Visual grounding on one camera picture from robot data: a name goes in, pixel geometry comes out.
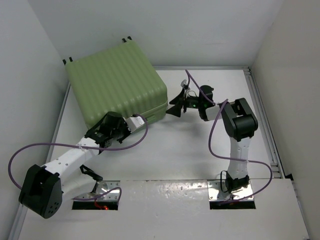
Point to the green suitcase blue lining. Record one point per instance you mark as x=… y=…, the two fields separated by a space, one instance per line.
x=118 y=79

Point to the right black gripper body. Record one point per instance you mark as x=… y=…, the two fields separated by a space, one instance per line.
x=191 y=102

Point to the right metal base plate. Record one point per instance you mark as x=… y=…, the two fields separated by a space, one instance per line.
x=217 y=191

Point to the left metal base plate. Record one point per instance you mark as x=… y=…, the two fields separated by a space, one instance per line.
x=105 y=191

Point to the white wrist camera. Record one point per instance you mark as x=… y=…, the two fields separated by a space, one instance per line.
x=185 y=84
x=134 y=123

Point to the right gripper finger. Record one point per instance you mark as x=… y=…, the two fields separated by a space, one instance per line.
x=179 y=97
x=175 y=110

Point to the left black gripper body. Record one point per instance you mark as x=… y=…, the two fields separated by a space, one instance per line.
x=122 y=131

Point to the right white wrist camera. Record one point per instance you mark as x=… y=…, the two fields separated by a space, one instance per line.
x=185 y=84

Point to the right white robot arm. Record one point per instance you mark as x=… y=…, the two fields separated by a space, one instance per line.
x=239 y=122

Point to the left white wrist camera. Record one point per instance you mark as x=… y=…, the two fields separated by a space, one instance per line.
x=134 y=123

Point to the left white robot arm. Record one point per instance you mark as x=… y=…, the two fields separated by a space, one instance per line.
x=45 y=187

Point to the metal base plate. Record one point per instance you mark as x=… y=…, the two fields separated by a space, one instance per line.
x=105 y=191
x=217 y=191

